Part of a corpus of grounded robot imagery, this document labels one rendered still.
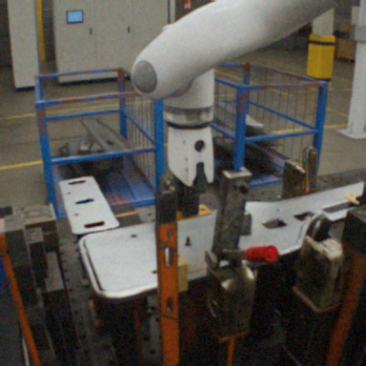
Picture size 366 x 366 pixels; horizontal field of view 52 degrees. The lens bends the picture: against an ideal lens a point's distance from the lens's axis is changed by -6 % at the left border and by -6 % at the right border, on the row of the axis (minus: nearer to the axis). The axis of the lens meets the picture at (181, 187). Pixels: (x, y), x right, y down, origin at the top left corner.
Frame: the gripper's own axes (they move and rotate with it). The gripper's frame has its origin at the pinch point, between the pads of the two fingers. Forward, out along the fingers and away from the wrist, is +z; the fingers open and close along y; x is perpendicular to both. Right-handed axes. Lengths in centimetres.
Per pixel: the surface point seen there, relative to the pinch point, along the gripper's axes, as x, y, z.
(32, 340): 31.0, -18.0, 7.0
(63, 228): 19, 69, 39
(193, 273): 2.9, -9.3, 8.8
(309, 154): -39.6, 13.2, 0.4
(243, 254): 0.7, -21.0, -1.7
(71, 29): -85, 777, -12
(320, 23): -526, 555, -28
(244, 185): -0.4, -18.1, -11.0
